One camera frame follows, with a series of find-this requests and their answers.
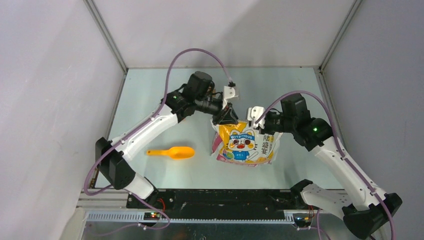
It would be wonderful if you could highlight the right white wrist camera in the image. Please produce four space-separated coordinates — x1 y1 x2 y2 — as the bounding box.
246 106 266 129

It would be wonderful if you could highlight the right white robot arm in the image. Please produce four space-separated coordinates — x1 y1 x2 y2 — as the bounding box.
254 90 403 240

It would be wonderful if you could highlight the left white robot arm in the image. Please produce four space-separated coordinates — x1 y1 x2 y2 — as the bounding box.
95 71 238 208

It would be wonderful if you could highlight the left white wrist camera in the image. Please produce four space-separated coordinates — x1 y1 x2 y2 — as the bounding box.
222 83 240 109

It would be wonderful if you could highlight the pet food bag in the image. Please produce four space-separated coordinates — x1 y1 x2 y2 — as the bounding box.
211 120 283 167

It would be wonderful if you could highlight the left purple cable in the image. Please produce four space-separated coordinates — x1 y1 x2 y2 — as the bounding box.
83 48 236 197

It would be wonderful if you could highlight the orange plastic scoop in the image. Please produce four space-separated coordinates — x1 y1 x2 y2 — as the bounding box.
146 146 196 160

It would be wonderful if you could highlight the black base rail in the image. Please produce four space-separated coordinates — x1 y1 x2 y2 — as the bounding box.
146 188 318 220

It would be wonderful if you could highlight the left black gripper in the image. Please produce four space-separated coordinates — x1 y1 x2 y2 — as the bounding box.
194 95 238 126

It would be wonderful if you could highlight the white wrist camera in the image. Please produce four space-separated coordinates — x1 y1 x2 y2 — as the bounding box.
246 106 266 129
222 83 240 109

